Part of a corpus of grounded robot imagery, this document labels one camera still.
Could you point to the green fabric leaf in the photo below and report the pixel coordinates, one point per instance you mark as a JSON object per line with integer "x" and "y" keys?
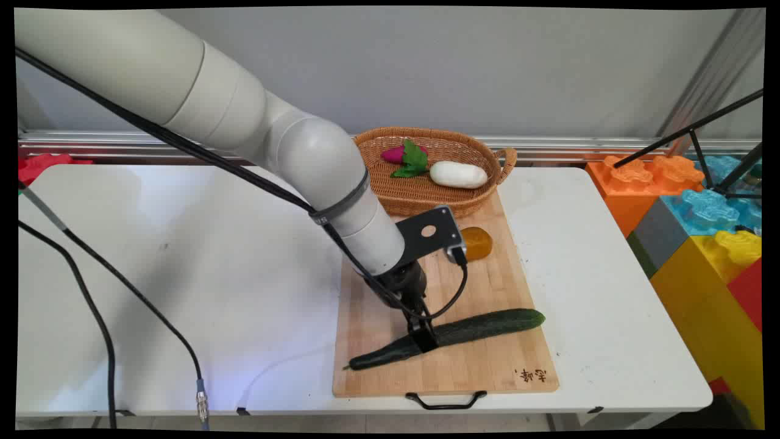
{"x": 414, "y": 160}

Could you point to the yellow-brown toy bread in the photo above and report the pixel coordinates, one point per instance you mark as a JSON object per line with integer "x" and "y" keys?
{"x": 478, "y": 244}

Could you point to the black tripod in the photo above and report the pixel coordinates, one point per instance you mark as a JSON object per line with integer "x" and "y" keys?
{"x": 688, "y": 130}

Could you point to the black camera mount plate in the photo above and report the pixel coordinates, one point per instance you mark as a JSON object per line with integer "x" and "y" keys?
{"x": 442, "y": 228}

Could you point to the light blue toy block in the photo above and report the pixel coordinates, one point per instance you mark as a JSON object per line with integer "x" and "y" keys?
{"x": 707, "y": 207}

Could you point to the yellow toy block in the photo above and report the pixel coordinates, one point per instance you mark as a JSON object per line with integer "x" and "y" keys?
{"x": 707, "y": 311}

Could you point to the orange toy block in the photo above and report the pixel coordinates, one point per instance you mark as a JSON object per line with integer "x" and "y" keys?
{"x": 634, "y": 183}

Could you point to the red toy block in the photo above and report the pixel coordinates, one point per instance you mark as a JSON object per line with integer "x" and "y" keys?
{"x": 42, "y": 166}
{"x": 749, "y": 292}

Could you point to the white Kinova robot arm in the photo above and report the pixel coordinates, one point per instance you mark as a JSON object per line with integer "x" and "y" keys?
{"x": 183, "y": 79}

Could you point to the white toy radish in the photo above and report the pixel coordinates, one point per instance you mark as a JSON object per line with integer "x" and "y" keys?
{"x": 457, "y": 174}

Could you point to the bamboo cutting board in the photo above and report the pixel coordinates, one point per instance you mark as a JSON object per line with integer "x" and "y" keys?
{"x": 475, "y": 366}

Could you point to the aluminium rail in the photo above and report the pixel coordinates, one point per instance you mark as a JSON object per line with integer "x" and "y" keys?
{"x": 61, "y": 145}

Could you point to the grey toy block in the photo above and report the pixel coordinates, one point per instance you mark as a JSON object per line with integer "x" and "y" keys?
{"x": 661, "y": 235}

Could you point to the purple toy sweet potato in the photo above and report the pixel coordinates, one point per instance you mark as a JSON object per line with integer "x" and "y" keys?
{"x": 393, "y": 155}

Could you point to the dark green cucumber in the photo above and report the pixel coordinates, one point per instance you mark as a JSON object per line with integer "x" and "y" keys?
{"x": 487, "y": 326}

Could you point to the woven wicker basket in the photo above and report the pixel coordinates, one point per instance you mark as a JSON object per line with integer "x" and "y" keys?
{"x": 420, "y": 190}

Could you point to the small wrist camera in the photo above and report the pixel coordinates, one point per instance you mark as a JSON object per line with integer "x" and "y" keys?
{"x": 456, "y": 253}

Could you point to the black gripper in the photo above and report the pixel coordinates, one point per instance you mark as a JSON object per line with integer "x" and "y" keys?
{"x": 402, "y": 283}

